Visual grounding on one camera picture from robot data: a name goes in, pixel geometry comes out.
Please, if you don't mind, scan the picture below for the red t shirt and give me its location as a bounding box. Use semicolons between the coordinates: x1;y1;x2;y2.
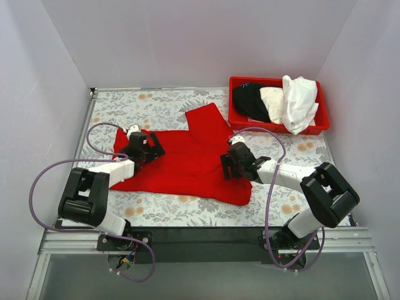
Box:
112;103;252;206

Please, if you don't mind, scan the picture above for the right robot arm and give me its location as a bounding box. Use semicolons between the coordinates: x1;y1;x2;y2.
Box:
221;141;360;249

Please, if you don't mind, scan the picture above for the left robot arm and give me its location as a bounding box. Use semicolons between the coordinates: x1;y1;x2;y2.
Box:
58;131;165;250

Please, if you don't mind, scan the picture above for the red plastic bin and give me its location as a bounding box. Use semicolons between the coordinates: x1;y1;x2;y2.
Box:
228;76;330;135

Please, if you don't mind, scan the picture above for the floral patterned table mat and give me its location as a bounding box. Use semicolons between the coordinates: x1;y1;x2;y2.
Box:
79;89;332;227

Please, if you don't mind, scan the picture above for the black t shirt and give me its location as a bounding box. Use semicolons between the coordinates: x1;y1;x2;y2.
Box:
232;82;271;123

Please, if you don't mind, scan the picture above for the cream t shirt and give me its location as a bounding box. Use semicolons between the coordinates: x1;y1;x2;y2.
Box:
259;87;284;124

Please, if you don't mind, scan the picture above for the white t shirt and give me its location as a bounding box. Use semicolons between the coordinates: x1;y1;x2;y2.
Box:
282;75;319;135

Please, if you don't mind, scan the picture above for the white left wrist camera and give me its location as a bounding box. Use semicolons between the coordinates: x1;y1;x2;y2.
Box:
122;124;141;139

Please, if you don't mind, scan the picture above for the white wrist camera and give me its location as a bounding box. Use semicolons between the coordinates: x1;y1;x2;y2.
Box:
122;124;141;139
227;135;246;146

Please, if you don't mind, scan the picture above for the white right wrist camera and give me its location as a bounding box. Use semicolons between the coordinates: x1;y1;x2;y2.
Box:
227;135;246;146

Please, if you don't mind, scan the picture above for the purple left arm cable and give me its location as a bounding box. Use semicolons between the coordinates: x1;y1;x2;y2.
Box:
29;122;156;283

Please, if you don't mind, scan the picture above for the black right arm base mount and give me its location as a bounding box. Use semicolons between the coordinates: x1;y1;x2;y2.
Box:
257;230;320;251

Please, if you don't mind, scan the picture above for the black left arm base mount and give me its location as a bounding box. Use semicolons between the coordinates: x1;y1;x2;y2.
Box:
96;230;153;252

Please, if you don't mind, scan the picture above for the aluminium table frame rail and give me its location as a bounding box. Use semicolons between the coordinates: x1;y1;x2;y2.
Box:
28;87;390;299

